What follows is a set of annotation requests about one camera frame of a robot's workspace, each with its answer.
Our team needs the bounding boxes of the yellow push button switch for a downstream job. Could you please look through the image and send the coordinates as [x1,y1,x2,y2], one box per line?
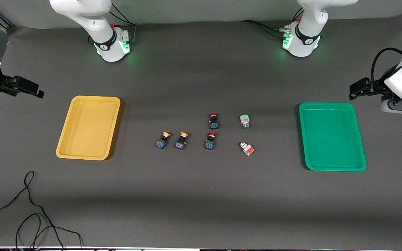
[155,131,171,150]
[175,131,189,150]

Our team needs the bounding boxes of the black left arm base cables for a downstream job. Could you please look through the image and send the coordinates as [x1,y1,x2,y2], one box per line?
[241,20,290,39]

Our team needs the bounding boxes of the yellow plastic tray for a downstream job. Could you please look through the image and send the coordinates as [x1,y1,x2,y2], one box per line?
[56,96,121,161]

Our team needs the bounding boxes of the button switch with orange block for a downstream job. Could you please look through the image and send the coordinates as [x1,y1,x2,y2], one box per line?
[239,141,255,156]

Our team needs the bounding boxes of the red push button switch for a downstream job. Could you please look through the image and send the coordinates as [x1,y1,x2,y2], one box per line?
[204,132,217,150]
[208,112,221,130]

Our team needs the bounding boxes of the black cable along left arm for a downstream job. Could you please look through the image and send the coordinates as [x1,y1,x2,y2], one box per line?
[371,48,402,82]

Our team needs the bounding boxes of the green plastic tray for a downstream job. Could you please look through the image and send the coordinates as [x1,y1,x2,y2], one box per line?
[299,102,367,172]

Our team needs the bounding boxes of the black arm base cables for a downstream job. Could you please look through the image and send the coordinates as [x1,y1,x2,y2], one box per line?
[241,20,290,39]
[109,2,137,44]

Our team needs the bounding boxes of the dark grey table mat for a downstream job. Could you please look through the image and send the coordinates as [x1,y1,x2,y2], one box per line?
[0,16,402,250]

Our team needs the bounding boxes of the loose black cable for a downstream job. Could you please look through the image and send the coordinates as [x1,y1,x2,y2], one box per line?
[0,171,84,251]

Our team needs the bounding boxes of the black right arm base cables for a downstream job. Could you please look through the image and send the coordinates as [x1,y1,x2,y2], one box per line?
[109,2,137,44]

